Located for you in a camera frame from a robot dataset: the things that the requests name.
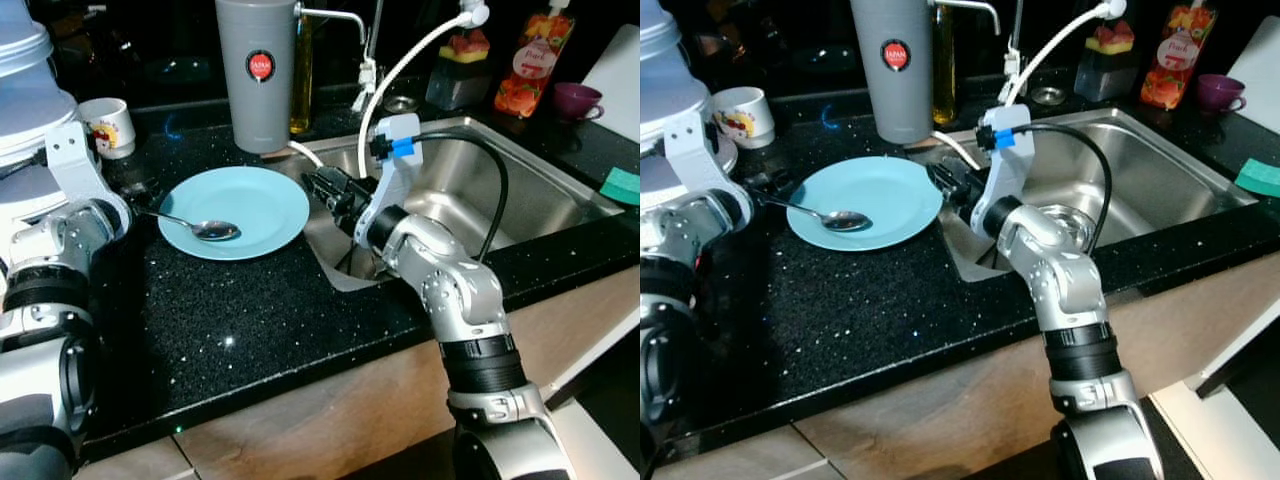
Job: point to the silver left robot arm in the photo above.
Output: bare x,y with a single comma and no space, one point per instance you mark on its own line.
680,235
45,335

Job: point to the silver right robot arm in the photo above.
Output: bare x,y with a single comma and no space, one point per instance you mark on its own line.
1070,290
450,290

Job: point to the light blue round plate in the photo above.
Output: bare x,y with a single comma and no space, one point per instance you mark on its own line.
260,210
880,195

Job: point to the white mug with red print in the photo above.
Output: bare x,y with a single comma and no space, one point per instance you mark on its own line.
742,115
105,125

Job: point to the yellow oil bottle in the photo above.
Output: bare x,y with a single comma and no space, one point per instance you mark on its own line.
302,90
945,85

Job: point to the round chrome deck cap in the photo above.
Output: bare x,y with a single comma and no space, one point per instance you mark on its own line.
402,103
1049,95

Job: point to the grey water filter canister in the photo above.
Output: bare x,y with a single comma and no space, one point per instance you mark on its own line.
890,90
255,90

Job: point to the steel sink drain strainer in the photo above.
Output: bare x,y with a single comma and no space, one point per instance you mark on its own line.
1072,225

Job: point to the chrome faucet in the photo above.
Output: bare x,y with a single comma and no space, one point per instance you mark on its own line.
1012,65
367,75

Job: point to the green sponge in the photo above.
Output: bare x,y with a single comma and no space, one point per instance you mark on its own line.
622,187
1260,178

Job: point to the white tiered food container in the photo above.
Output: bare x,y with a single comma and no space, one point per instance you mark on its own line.
25,100
670,80

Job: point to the dark holder with red sponge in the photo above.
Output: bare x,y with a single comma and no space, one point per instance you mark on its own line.
1105,70
458,75

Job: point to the white cutting board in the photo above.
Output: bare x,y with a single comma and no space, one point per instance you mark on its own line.
615,90
1260,90

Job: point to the stainless steel sink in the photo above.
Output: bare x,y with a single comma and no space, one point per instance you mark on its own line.
540,190
1170,180

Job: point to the purple cup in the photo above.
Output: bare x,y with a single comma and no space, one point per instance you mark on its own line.
1218,92
575,100

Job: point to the beige stone-look cabinet panel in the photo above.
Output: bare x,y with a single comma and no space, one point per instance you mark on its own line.
330,420
1180,330
560,320
950,430

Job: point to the peach soap pump bottle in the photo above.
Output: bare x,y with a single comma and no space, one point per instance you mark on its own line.
1178,60
530,70

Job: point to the beige drawer front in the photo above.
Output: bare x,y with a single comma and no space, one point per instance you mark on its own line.
740,462
140,465

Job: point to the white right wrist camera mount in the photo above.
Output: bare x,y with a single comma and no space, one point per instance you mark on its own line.
1005,170
390,185

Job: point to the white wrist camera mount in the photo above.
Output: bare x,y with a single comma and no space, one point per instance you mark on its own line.
75,160
390,185
690,150
1005,170

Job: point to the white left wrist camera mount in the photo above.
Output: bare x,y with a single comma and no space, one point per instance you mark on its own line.
75,160
690,150

